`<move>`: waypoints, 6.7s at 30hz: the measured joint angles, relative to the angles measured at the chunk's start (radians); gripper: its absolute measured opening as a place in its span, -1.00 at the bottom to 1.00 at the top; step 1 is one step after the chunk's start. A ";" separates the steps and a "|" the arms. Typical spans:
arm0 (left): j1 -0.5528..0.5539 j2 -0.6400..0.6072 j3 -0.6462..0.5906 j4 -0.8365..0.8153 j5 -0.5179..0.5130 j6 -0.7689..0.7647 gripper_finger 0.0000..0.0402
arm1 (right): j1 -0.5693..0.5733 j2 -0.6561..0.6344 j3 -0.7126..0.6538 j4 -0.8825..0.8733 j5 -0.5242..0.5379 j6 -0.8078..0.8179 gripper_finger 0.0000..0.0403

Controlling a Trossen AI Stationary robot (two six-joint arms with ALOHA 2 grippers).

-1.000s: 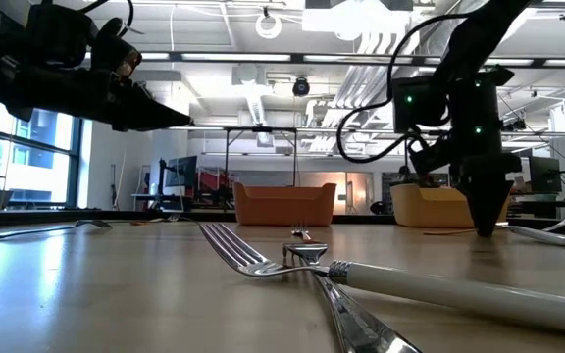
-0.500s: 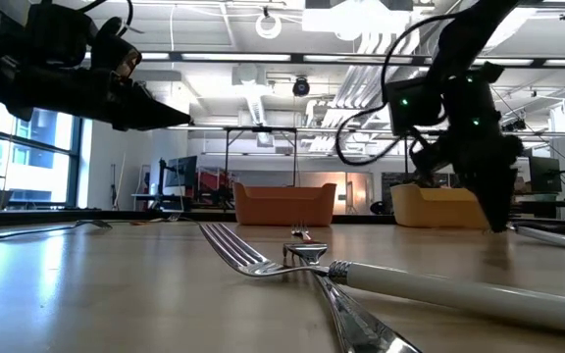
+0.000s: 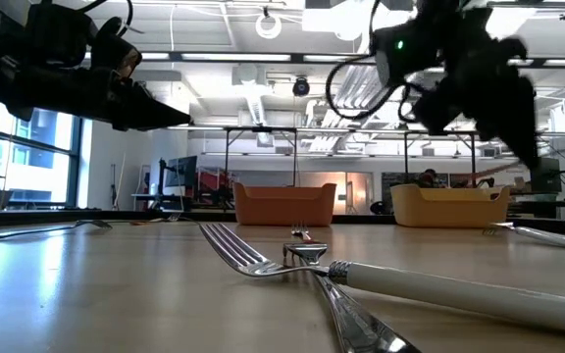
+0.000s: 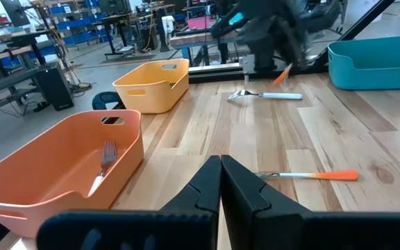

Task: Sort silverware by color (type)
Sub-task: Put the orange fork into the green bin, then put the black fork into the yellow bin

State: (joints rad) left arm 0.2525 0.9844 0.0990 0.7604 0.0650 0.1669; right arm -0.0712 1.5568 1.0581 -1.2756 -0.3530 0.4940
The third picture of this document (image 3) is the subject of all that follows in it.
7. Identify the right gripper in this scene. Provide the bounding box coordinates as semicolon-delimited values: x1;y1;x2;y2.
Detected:
412;9;541;171

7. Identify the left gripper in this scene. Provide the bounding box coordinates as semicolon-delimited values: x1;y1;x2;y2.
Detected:
12;17;193;132

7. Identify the white-handled fork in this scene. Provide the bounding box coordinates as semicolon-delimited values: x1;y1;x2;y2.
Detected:
482;221;565;250
198;223;565;339

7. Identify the orange-handled fork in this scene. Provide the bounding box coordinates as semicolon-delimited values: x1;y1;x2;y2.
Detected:
290;221;323;245

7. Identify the all-metal silver fork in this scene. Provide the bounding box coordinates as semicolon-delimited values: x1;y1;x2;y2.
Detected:
282;242;422;353

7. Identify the computer monitor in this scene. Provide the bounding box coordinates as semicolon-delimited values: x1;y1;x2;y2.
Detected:
163;155;199;193
528;156;563;195

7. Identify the person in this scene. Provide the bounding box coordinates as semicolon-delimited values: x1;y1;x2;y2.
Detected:
418;169;438;190

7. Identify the yellow plastic bin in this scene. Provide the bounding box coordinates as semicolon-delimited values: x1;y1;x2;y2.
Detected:
389;183;512;228

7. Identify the black metal stand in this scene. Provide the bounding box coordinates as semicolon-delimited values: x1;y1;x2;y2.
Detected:
402;129;479;190
222;126;299;190

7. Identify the large glass window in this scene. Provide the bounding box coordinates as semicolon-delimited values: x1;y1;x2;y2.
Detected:
0;90;85;210

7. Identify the orange plastic bin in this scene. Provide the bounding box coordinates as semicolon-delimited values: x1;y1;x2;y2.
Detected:
232;181;337;227

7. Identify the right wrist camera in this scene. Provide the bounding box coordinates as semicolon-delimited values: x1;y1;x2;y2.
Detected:
371;19;443;88

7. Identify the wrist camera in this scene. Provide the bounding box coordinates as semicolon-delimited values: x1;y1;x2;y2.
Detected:
23;2;98;69
371;19;443;88

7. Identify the black aluminium table frame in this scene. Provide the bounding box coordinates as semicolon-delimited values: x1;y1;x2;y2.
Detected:
0;208;565;237

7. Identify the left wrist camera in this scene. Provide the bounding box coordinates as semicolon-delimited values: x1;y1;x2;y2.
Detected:
23;2;98;69

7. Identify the white cable coil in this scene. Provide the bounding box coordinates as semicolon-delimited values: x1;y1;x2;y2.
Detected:
255;7;283;40

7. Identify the black hanging dome camera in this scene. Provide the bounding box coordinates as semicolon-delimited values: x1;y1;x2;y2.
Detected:
291;76;311;98

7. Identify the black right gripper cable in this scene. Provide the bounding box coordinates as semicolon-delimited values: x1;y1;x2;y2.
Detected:
325;0;414;124

